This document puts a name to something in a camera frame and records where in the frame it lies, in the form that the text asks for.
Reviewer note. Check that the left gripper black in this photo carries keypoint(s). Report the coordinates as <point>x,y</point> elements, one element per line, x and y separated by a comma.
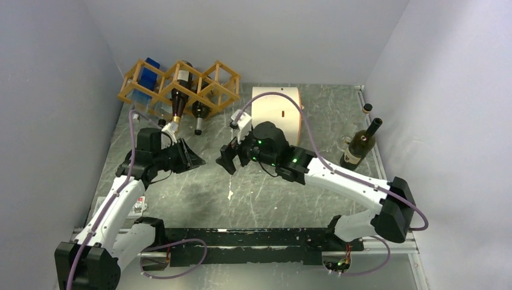
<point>194,160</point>

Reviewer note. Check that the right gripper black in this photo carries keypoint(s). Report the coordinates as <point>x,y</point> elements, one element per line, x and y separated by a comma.
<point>228,152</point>

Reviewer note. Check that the clear glass bottle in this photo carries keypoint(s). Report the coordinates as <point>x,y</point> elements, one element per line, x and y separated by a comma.
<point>346,140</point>

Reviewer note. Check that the dark green labelled wine bottle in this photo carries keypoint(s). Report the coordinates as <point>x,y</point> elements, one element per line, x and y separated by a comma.
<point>360,145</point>

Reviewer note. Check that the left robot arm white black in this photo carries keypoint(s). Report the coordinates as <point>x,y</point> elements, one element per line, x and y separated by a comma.
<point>96,257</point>

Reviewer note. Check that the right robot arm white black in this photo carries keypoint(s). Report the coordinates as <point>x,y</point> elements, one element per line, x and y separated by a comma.
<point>389,204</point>

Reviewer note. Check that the dark green bottle silver cap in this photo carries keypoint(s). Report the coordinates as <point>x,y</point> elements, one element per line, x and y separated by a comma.
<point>200,112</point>

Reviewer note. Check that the wooden hexagonal wine rack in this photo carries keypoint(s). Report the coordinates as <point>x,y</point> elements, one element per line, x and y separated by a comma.
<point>217,87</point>

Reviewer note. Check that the blue glass bottle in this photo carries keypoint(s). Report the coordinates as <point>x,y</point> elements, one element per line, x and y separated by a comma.
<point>147,79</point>

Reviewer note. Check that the dark bottle gold foil neck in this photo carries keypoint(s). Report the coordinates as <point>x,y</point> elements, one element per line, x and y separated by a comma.
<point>179,98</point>

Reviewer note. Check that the cream cylindrical drum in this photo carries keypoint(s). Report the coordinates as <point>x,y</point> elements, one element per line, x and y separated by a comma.
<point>278,110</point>

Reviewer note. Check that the white paper card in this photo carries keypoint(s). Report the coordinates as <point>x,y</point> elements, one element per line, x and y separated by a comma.
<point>138,208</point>

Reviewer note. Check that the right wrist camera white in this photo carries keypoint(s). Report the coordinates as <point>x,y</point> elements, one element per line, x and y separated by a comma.
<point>241,122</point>

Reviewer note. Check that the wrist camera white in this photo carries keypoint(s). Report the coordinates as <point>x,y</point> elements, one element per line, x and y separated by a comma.
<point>241,122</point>
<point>169,131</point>

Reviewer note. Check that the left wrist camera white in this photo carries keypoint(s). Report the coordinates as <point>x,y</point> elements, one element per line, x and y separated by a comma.
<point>169,131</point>

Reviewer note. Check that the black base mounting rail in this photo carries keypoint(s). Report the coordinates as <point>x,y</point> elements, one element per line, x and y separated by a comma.
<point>189,246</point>

